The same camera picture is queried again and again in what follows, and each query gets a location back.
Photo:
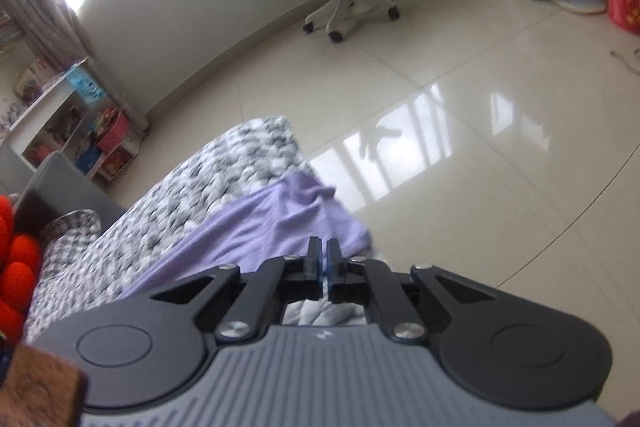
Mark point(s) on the white shelf unit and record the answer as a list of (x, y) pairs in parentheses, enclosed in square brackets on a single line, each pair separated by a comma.
[(55, 117)]

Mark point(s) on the lilac garment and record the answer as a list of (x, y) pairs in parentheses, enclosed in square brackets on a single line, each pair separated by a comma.
[(250, 232)]

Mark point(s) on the orange pumpkin cushion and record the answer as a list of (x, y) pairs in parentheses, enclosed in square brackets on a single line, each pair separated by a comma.
[(20, 257)]

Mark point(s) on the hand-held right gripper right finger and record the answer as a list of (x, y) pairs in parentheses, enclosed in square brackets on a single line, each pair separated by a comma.
[(334, 277)]

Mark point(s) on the blue patterned packet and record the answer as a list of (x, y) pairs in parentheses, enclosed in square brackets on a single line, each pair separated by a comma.
[(87, 84)]

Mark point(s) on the grey checkered quilt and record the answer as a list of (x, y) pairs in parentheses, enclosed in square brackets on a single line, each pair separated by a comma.
[(220, 167)]

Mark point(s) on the brown fuzzy cloth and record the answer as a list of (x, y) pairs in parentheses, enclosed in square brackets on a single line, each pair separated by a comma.
[(40, 387)]

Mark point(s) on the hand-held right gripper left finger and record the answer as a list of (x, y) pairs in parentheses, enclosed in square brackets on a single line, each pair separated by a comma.
[(315, 274)]

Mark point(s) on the grey sofa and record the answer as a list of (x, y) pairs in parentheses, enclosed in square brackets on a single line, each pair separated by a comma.
[(65, 187)]

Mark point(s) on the white round pad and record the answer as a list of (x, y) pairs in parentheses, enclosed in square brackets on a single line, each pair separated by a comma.
[(577, 0)]

